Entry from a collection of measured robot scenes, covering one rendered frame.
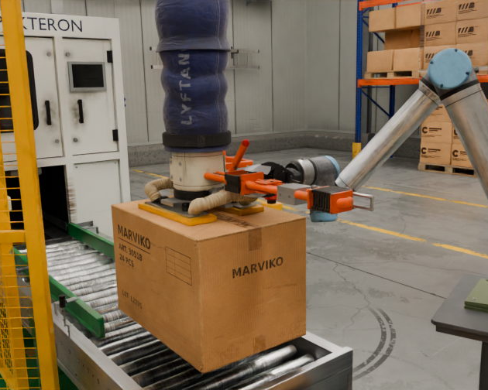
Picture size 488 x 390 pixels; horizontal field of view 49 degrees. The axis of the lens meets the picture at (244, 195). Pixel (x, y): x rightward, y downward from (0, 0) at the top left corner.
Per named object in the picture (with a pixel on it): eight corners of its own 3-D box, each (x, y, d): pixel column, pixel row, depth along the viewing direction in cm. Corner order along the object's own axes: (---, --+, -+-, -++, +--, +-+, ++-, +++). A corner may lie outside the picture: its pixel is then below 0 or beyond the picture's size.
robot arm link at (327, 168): (343, 183, 178) (341, 153, 177) (316, 189, 170) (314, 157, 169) (322, 183, 185) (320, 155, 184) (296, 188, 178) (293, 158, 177)
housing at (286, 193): (276, 202, 143) (275, 185, 143) (293, 198, 148) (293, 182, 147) (293, 206, 138) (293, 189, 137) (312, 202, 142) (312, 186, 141)
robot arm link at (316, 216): (341, 218, 184) (339, 183, 182) (335, 224, 173) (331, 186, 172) (315, 219, 187) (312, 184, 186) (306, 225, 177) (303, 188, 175)
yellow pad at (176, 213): (137, 208, 185) (136, 194, 184) (163, 203, 191) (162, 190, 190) (190, 227, 159) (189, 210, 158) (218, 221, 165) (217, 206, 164)
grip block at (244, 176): (222, 191, 160) (222, 172, 159) (248, 187, 166) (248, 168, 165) (239, 195, 153) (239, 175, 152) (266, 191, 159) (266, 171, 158)
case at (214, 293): (118, 308, 200) (110, 204, 192) (208, 284, 223) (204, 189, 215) (203, 374, 152) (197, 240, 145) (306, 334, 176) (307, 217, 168)
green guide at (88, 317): (-19, 251, 323) (-21, 236, 321) (-1, 247, 329) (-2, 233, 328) (79, 346, 199) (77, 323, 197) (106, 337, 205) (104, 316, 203)
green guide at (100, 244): (68, 234, 355) (67, 221, 353) (84, 231, 361) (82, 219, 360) (200, 308, 231) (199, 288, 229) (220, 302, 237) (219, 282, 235)
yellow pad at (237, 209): (184, 200, 197) (183, 187, 196) (207, 196, 203) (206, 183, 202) (240, 217, 170) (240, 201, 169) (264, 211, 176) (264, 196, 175)
